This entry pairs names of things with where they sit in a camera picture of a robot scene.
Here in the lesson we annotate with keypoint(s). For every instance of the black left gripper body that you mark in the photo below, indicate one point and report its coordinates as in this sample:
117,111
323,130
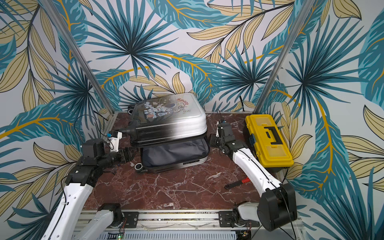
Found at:
121,157

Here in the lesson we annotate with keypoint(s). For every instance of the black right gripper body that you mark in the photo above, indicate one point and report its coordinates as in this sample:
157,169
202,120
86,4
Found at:
216,141

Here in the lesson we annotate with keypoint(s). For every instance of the silver space-print hard suitcase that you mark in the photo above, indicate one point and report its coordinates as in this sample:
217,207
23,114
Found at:
170,133

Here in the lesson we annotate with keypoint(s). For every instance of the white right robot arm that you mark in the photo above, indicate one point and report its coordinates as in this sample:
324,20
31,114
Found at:
277,205

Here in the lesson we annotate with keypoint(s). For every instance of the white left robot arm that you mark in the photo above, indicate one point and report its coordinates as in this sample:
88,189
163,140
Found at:
77,189

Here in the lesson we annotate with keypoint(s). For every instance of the yellow and black toolbox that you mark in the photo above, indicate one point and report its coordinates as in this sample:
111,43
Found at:
270,147

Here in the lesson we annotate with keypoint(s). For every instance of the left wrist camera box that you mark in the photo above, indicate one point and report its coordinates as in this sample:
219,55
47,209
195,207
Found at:
114,138

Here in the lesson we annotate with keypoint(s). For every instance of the red handled tool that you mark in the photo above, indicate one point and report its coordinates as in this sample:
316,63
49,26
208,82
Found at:
237,183

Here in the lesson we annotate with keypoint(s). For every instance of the perforated white cable tray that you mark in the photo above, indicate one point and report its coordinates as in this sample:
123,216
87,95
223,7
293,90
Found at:
170,235

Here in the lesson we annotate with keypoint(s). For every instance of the aluminium front rail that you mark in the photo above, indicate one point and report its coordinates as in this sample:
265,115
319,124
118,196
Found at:
179,220

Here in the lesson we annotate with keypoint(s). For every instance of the right aluminium corner post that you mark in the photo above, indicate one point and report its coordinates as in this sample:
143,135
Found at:
299,21

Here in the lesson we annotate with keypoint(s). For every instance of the aluminium corner post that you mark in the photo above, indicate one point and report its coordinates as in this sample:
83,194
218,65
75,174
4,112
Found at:
59,22
299,21

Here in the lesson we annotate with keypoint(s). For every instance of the left aluminium corner post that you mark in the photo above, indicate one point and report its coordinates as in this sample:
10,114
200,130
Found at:
59,22

